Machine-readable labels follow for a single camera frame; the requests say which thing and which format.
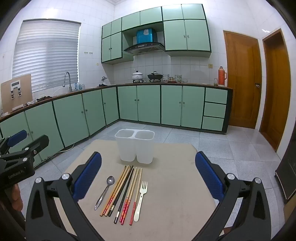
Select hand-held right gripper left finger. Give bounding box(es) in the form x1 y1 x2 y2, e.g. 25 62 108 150
25 152 103 241

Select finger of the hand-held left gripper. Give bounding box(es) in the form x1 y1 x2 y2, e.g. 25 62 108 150
0 134 50 163
0 130 28 154

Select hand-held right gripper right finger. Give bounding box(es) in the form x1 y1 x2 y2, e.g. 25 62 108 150
195 151 272 241

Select metal spoon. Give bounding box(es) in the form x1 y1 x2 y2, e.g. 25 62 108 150
94 176 115 211

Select orange-ended wooden chopstick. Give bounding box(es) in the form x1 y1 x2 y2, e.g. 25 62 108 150
100 165 127 217
104 165 130 217

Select black chopstick gold band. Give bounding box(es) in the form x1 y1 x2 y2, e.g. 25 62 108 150
109 165 134 216
114 168 135 224

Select white two-compartment utensil holder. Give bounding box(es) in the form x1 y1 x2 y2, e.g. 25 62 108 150
115 129 155 164

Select red-ended wooden chopstick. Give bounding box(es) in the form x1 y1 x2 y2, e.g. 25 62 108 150
119 167 138 225
129 168 143 226
122 168 140 226

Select cream plastic fork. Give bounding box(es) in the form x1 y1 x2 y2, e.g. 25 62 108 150
133 181 148 222

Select person's left hand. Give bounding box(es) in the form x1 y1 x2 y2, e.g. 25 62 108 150
0 183 23 212

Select light wooden board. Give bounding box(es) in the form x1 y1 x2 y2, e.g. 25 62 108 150
0 74 32 113

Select metal sink faucet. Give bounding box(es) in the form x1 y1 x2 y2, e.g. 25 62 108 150
63 72 73 92

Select black cabinet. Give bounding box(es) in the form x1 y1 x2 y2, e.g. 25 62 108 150
275 148 296 204

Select white window blinds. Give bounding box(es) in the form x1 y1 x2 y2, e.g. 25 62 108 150
11 20 82 93

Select orange thermos flask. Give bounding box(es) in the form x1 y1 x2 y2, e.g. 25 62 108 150
218 66 228 87

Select wooden door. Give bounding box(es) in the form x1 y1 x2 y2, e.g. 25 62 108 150
259 28 291 152
223 30 262 130

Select gas stove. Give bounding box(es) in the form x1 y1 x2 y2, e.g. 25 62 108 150
126 79 166 84

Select black wok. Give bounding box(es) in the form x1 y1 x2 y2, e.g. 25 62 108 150
147 71 163 80

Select black range hood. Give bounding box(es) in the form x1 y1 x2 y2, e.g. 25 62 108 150
123 42 165 55

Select white cable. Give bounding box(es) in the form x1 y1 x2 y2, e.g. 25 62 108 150
52 142 75 160

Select green wall cabinets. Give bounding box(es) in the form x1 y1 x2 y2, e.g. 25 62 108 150
101 3 212 65

